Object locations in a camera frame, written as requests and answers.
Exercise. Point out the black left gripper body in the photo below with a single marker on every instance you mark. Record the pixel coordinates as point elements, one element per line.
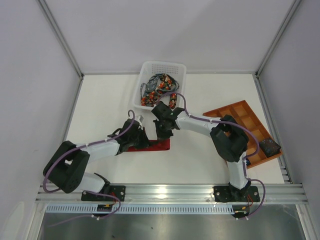
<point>141,137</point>

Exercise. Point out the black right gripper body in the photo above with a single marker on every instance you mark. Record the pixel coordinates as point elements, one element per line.
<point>163,128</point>

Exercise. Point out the red necktie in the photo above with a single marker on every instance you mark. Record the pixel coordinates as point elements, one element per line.
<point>163,145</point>

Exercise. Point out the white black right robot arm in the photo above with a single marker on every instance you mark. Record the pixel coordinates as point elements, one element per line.
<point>229,140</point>

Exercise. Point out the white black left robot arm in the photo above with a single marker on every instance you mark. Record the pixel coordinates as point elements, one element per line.
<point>66,170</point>

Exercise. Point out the floral patterned necktie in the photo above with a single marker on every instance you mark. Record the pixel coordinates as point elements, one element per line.
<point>166,84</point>

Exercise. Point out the grey patterned necktie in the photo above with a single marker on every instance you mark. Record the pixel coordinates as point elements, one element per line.
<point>150,86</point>

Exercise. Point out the white plastic perforated basket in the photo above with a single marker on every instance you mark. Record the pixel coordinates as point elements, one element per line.
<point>149,68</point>

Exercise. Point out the orange compartment tray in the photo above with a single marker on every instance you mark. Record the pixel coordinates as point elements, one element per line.
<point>245,116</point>

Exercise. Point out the dark dotted rolled tie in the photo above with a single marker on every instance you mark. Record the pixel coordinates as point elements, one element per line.
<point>269,147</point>

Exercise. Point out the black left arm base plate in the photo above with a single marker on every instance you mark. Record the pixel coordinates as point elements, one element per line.
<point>107,194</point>

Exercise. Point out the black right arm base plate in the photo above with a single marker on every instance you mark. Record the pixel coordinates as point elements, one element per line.
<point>228,193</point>

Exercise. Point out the white slotted cable duct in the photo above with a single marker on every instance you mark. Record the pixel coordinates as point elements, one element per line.
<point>207,209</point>

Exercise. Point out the aluminium front rail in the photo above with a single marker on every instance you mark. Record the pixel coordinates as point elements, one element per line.
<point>183,194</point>

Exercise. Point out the aluminium left frame post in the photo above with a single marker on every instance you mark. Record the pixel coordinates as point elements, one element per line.
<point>45,9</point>

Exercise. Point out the aluminium frame post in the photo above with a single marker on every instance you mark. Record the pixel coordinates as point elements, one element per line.
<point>279,34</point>
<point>45,9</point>

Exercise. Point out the aluminium right frame post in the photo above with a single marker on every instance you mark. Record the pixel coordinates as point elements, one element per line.
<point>279,34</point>

